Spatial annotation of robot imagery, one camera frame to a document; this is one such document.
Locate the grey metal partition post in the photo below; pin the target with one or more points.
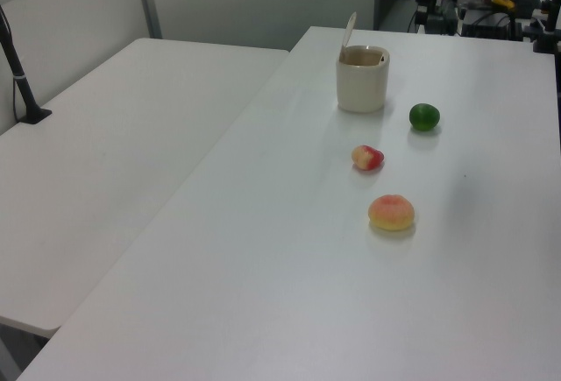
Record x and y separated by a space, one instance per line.
146 0

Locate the black camera pole with base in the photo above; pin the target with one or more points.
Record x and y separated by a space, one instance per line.
27 96

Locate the yellow object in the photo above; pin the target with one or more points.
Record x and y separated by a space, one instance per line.
503 1

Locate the black equipment block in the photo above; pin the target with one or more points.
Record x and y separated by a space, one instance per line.
486 24

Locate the black clamp bracket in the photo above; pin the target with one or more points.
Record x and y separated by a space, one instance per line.
548 35

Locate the green lime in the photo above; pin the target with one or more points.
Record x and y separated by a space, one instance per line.
424 117

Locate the cream garbage bin with lid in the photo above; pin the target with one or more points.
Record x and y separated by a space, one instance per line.
361 87

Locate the red toy strawberry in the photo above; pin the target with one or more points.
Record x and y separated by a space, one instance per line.
368 158

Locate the orange yellow toy peach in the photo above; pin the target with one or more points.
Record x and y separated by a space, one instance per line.
390 212

